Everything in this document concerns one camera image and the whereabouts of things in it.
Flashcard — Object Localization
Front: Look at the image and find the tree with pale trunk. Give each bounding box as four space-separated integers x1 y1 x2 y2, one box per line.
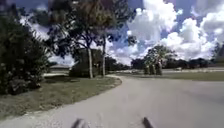
43 0 111 80
79 0 138 78

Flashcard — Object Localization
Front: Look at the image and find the grey asphalt road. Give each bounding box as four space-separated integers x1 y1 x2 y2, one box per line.
0 71 224 128

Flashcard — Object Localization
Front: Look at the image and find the cluster of trees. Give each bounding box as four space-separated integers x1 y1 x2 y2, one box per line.
142 44 178 76

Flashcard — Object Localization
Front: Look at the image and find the grass verge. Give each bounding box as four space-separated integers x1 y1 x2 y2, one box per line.
0 74 123 121

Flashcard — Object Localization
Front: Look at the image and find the flat grass field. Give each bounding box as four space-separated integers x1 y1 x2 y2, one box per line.
116 70 224 82

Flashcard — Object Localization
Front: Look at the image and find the large dark bush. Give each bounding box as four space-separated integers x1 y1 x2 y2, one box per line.
0 5 52 96

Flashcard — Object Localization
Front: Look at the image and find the row of distant trees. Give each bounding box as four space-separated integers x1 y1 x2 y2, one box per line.
129 56 224 70

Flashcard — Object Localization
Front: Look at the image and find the low building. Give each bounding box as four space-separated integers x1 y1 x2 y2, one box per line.
49 63 71 75

